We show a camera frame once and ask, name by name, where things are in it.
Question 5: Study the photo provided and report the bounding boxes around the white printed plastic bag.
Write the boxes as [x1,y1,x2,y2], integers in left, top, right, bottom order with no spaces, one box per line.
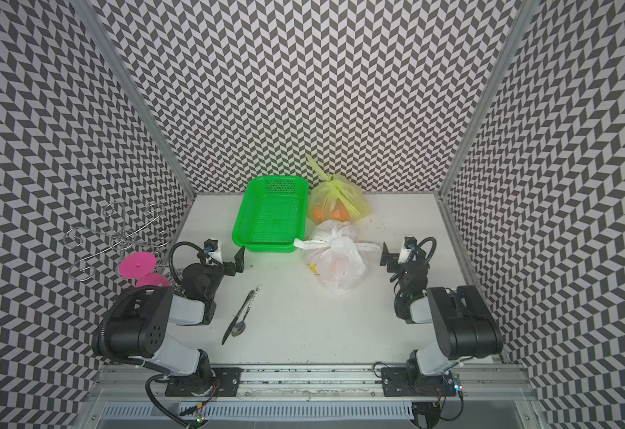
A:
[294,219,380,297]

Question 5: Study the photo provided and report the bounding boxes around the yellow-green plastic bag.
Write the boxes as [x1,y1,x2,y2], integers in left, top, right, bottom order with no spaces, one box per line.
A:
[306,155,373,223]

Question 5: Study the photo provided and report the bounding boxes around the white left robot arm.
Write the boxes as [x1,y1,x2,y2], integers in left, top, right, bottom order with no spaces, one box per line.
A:
[92,240,246,398]

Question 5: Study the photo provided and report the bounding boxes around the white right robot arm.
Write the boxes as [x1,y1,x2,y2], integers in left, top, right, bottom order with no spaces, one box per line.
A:
[380,237,504,399]

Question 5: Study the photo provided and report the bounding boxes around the metal knife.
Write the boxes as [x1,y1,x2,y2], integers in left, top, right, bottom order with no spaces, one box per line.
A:
[221,290,256,345]

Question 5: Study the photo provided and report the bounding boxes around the green plastic basket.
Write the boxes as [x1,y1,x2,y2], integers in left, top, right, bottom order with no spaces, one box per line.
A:
[232,175,309,253]

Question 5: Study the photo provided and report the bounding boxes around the metal spoon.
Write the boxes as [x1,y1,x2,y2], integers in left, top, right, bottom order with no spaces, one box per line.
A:
[231,285,262,337]

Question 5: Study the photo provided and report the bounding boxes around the pink plastic cup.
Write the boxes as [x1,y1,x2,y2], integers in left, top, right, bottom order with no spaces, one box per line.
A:
[119,252,171,288]

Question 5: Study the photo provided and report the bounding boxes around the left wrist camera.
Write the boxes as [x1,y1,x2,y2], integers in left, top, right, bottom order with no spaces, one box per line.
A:
[203,239,222,265]

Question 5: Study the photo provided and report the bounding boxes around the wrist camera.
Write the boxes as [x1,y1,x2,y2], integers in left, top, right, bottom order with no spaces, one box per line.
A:
[398,236,417,264]
[203,239,222,265]

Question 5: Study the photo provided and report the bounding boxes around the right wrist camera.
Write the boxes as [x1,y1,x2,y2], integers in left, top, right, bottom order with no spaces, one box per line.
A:
[398,236,417,264]

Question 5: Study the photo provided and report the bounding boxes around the metal wire rack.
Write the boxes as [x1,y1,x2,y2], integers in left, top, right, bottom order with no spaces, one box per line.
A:
[60,200,169,282]

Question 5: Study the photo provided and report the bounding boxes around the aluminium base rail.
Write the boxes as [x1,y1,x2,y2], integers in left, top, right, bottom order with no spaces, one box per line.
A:
[74,361,544,428]

